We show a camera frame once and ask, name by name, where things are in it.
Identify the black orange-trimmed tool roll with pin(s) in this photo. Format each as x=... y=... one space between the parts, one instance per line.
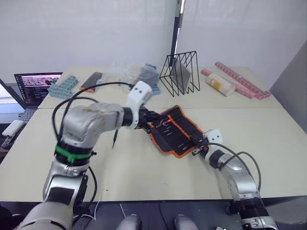
x=177 y=134

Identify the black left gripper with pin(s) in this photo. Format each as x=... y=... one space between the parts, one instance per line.
x=143 y=117

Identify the grey tablet in rack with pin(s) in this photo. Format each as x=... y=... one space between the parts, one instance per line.
x=181 y=73

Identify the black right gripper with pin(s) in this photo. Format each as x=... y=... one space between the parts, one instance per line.
x=202 y=147

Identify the blue-grey plastic tray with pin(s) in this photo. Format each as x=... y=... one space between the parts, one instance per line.
x=63 y=86

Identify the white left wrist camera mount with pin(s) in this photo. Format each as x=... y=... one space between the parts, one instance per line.
x=140 y=92

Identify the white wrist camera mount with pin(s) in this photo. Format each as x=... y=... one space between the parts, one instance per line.
x=214 y=136
x=140 y=92

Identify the open black laptop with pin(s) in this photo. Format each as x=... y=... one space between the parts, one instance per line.
x=36 y=86

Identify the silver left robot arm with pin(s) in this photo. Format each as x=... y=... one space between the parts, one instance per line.
x=91 y=124

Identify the long pink segmented strip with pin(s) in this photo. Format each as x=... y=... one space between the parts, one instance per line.
x=205 y=72
x=242 y=76

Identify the dark shoe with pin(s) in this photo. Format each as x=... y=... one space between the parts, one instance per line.
x=4 y=145

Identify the white yellow cylindrical container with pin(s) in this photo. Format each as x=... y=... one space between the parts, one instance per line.
x=219 y=83

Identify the black upright pole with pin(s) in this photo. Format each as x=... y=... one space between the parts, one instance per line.
x=176 y=31

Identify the clear plastic bags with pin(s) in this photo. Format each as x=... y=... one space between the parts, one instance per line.
x=122 y=72

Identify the green band on arm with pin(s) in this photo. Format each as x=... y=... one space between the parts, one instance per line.
x=72 y=154

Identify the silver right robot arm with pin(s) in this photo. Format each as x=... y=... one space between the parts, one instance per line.
x=237 y=177

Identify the white oblong device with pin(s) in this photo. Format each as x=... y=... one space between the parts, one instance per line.
x=12 y=128

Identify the black orange-edged flat case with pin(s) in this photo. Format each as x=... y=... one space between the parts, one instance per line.
x=92 y=80

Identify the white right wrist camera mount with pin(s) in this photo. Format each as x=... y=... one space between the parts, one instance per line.
x=214 y=136

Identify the grey rounded shape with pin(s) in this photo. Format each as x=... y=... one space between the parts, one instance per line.
x=129 y=222
x=184 y=222

